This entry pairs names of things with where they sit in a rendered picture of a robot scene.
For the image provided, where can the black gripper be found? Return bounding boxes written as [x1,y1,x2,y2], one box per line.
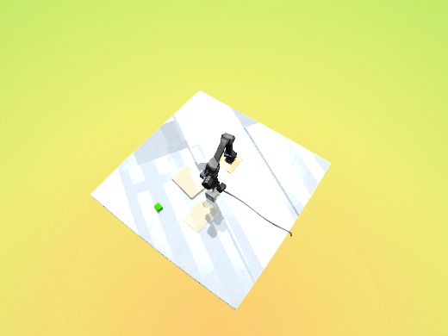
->
[200,170,227,193]

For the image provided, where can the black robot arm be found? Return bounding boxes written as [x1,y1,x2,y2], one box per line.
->
[202,132,237,190]

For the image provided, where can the small green block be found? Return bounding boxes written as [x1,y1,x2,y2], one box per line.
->
[153,202,163,212]

